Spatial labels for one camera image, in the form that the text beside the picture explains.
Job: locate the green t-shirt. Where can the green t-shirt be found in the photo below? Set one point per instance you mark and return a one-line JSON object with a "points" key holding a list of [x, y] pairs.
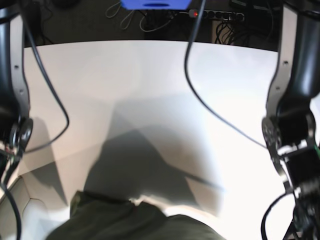
{"points": [[98, 217]]}

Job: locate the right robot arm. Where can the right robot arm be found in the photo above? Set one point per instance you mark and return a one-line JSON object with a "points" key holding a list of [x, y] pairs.
{"points": [[16, 125]]}

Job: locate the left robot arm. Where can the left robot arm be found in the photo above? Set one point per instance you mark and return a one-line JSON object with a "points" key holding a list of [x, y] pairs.
{"points": [[289, 126]]}

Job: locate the blue box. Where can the blue box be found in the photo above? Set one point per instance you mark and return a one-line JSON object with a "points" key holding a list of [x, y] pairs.
{"points": [[155, 4]]}

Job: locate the black power strip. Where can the black power strip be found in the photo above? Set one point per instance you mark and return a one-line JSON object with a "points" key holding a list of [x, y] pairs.
{"points": [[223, 15]]}

